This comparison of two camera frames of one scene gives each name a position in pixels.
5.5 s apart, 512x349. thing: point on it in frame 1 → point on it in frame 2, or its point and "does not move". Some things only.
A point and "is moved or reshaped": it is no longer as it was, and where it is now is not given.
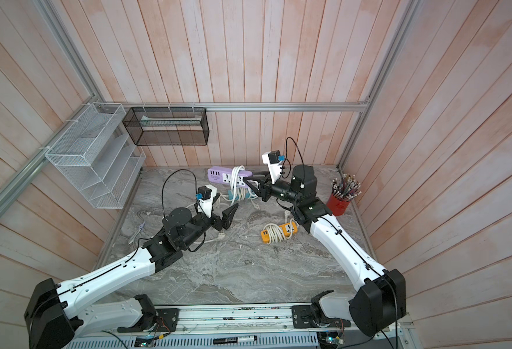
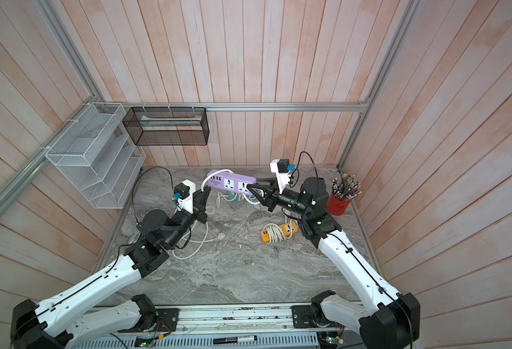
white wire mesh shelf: x=97 y=155 does not move
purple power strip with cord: x=231 y=176 is moved or reshaped
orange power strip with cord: x=273 y=233 does not move
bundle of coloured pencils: x=348 y=189 does not move
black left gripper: x=226 y=219 → x=200 y=207
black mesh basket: x=167 y=126 does not move
